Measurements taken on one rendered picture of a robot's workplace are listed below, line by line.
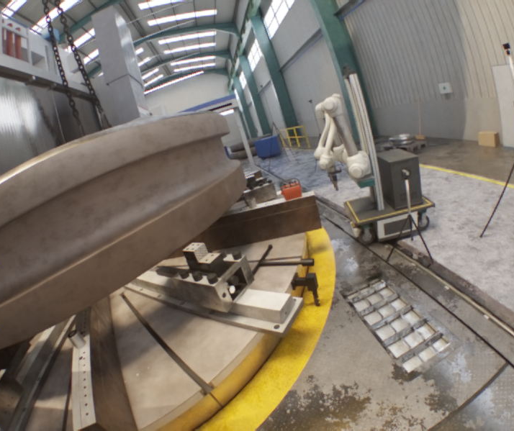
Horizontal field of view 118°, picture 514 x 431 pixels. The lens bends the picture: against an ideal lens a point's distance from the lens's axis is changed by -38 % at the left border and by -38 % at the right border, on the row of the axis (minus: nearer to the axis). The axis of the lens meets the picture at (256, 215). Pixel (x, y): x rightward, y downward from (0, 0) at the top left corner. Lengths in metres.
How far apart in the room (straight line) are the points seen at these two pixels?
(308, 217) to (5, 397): 3.11
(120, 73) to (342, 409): 6.99
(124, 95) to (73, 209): 5.16
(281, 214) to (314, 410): 1.82
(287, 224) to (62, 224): 2.02
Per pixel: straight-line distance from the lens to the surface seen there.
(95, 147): 1.57
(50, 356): 2.68
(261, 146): 11.94
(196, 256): 1.66
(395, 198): 2.66
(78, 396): 1.37
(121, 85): 6.68
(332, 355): 1.76
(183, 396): 1.51
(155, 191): 1.83
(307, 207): 2.51
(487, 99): 7.62
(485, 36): 7.58
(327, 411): 1.56
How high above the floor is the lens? 1.42
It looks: 18 degrees down
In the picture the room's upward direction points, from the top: 18 degrees counter-clockwise
